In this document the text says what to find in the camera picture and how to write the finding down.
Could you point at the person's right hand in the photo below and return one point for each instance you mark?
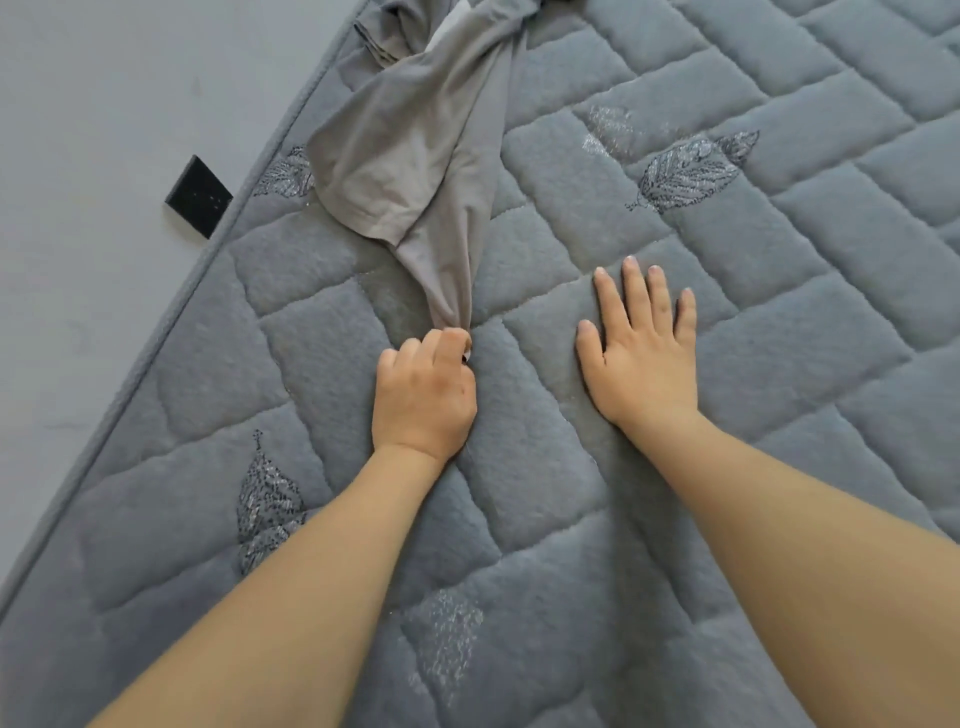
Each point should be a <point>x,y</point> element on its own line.
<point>645,368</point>

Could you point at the person's left hand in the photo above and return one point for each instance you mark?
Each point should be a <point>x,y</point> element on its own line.
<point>425,398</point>

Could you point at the grey printed t-shirt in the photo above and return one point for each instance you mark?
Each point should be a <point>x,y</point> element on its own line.
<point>420,135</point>

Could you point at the person's left forearm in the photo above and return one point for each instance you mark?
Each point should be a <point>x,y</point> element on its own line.
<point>285,615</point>

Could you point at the person's right forearm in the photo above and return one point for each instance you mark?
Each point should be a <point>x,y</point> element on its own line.
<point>810,555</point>

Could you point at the grey quilted mattress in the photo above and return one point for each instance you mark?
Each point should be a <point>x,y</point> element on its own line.
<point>780,180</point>

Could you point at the black square patch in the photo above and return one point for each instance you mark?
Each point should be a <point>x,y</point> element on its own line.
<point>198,197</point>

